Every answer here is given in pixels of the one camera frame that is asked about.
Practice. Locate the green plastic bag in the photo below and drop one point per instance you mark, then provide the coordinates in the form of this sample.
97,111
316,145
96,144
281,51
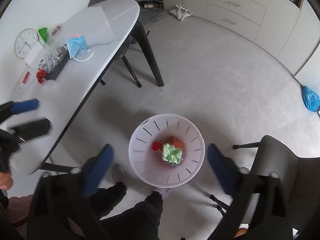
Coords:
43,32

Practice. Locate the white printed paper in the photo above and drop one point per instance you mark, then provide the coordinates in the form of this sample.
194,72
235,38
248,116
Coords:
42,64

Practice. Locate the red torn cardboard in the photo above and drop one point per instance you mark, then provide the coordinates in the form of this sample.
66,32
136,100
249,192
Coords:
157,146

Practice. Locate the yellow green paper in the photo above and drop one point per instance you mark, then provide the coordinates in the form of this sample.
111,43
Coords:
171,154

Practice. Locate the beige drawer cabinet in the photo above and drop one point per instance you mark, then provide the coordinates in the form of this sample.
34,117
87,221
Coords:
268,23

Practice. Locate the white card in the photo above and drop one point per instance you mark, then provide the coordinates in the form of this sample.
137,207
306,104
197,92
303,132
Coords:
36,54

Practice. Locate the round white wall clock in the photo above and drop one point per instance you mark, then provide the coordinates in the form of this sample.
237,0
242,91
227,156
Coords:
24,42

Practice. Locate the pink white trash bin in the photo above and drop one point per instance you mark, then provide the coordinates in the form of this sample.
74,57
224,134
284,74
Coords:
148,164

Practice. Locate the red paper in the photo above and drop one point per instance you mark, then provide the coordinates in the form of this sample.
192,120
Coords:
40,75

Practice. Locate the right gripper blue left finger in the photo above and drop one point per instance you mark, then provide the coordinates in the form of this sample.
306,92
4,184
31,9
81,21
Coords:
95,169

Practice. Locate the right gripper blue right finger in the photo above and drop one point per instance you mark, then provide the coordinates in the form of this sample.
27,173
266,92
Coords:
224,168

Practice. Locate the blue surgical mask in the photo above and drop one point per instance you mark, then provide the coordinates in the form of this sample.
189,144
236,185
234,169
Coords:
78,45

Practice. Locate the black foam net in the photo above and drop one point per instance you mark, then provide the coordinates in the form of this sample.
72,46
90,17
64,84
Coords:
58,69

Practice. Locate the grey printed plastic bag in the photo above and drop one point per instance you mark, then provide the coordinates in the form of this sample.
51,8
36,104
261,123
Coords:
54,56

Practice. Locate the person's left hand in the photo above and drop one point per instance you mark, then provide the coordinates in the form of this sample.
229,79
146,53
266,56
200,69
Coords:
6,181

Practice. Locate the clear plastic bottle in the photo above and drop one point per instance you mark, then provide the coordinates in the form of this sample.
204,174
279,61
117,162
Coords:
52,41

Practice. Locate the red white small box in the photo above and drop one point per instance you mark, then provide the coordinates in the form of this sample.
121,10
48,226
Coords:
24,81

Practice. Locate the red snack packet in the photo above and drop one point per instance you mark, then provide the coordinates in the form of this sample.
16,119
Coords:
55,29

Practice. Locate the person's black trouser legs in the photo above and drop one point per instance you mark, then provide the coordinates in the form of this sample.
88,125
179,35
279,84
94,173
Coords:
139,222

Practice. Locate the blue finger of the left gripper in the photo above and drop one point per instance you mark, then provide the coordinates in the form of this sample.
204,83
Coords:
32,129
24,106

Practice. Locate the white tote bag on floor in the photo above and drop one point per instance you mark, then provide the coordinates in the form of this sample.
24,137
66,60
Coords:
180,12

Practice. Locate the blue plastic bag on floor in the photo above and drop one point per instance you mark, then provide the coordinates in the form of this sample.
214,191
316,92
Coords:
311,99

